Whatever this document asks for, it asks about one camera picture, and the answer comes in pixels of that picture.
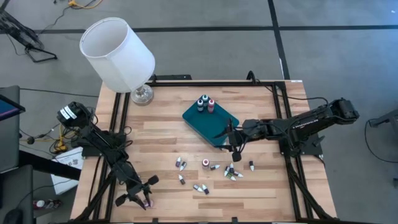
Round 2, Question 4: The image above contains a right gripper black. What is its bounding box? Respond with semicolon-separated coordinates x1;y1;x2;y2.
213;118;261;163

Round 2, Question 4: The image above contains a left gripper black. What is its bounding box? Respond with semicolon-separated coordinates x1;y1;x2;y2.
114;167;160;211

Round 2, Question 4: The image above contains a teal plastic tray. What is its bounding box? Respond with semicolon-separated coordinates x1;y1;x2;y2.
182;94;241;148

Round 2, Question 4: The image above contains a white cardboard box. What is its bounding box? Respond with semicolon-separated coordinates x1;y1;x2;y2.
50;146;84;196

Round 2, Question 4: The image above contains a small dark red packet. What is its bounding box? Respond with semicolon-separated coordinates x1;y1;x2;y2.
32;198;62;210

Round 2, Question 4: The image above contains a dark grey desk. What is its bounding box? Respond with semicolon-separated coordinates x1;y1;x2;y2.
0;164;34;224

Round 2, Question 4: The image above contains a black computer mouse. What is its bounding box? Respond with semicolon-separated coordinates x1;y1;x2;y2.
2;207;24;224

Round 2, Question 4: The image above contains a white lamp with shade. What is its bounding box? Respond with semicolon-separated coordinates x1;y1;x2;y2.
79;17;156;106

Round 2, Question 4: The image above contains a dark laptop screen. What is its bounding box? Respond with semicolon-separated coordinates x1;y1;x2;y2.
0;94;26;122

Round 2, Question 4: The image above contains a grey stand leg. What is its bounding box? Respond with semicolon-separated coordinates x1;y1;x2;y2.
368;108;398;128

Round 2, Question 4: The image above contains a black floor fan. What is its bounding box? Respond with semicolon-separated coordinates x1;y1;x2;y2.
0;9;58;63

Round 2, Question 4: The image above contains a black aluminium table frame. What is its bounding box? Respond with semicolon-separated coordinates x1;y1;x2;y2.
73;80;338;224

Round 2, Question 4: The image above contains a black power cable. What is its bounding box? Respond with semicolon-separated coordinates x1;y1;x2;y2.
246;70;330;108

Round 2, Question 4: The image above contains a tangled cable bundle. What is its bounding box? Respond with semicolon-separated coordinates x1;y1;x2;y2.
19;123;80;155

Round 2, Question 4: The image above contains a yellow extension cable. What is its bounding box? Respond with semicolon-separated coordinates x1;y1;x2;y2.
67;0;104;9

